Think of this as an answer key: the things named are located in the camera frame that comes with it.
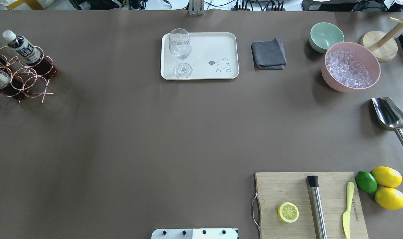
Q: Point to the yellow lemon lower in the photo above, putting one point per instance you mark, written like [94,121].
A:
[389,198]

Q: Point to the copper wire bottle basket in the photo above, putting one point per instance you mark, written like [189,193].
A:
[35,86]

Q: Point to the white rabbit serving tray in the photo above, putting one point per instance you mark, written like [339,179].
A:
[214,56]

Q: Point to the tea bottle white cap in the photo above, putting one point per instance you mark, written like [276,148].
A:
[31,55]

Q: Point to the grey folded cloth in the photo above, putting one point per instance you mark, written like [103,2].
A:
[269,55]

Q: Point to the yellow plastic knife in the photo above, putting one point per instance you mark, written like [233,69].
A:
[347,213]

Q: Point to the green lime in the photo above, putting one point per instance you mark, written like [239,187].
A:
[366,182]

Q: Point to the half lemon slice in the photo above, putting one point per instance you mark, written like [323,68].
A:
[288,212]

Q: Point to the yellow lemon upper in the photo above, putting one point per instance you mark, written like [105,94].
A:
[386,176]

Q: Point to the yellow lemon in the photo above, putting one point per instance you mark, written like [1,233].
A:
[389,198]
[386,176]

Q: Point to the metal ice scoop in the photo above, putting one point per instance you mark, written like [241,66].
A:
[389,115]

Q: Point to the steel muddler black tip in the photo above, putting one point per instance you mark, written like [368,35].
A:
[318,210]

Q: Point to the wooden cup tree stand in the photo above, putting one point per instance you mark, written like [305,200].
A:
[381,44]

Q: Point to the wooden cutting board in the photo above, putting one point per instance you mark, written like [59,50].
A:
[275,188]

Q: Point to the clear wine glass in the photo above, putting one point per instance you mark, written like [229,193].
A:
[180,47]

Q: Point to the pink bowl of ice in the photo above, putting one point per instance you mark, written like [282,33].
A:
[349,67]

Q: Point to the green ceramic bowl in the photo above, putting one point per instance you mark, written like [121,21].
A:
[324,35]

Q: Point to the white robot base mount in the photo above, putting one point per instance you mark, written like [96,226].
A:
[196,233]

